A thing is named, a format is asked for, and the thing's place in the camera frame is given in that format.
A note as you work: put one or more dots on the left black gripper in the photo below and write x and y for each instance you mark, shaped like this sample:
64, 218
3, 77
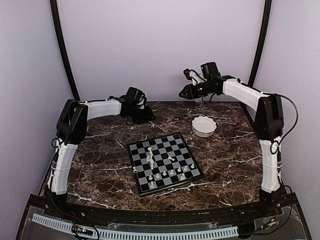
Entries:
147, 116

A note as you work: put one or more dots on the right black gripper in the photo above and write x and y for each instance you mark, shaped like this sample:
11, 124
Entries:
191, 94

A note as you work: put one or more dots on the white chess king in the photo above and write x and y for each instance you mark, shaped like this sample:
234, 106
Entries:
150, 151

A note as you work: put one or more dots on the white chess queen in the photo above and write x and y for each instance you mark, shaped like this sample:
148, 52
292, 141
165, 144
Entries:
151, 164

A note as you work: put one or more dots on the black and white chessboard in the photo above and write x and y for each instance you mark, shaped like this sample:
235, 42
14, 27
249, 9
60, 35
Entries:
173, 145

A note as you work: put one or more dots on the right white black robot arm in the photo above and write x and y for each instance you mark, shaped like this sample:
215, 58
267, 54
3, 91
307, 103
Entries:
265, 113

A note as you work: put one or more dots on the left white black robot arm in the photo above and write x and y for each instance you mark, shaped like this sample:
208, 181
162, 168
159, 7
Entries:
71, 129

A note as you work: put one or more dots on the white scalloped bowl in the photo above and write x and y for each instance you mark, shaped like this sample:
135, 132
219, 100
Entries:
203, 126

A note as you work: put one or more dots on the right black frame post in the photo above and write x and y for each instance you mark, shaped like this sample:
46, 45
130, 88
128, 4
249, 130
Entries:
261, 42

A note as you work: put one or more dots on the black frame post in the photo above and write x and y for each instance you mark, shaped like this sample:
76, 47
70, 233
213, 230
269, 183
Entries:
261, 42
63, 49

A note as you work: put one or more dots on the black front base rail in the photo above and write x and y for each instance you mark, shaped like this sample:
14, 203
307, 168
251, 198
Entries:
240, 214

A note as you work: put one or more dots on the left black frame post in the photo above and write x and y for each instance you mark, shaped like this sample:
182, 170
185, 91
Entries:
63, 49

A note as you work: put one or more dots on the white slotted cable duct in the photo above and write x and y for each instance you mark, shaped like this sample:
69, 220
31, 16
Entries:
119, 231

